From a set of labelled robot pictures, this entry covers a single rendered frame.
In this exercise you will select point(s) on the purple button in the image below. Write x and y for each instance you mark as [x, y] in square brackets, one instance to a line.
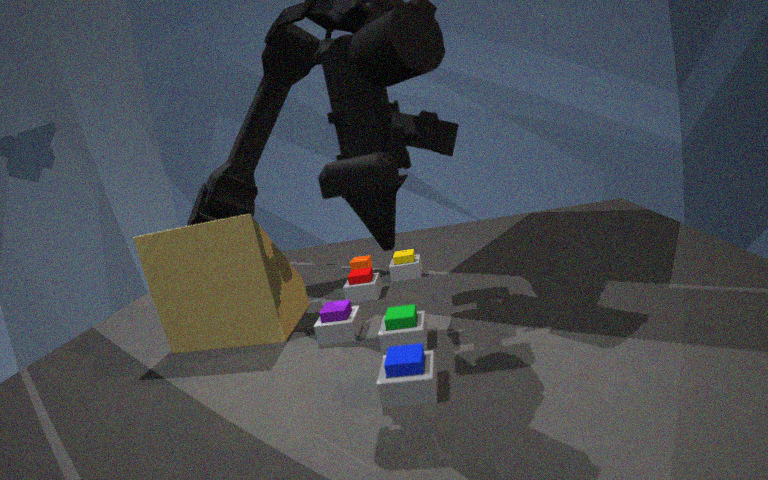
[338, 322]

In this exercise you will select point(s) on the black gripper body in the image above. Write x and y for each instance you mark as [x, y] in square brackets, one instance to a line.
[363, 127]

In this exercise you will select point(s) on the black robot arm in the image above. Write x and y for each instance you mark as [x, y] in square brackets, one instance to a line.
[394, 41]

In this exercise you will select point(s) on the green button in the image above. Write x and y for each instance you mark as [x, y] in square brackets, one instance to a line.
[403, 326]

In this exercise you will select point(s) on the blue button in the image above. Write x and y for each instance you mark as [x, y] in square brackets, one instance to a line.
[408, 376]

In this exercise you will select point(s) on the yellow button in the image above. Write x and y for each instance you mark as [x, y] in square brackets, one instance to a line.
[405, 265]

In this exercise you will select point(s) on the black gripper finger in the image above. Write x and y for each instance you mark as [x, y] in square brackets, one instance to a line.
[404, 176]
[375, 209]

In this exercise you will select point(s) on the red button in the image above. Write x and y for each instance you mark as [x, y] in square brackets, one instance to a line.
[362, 285]

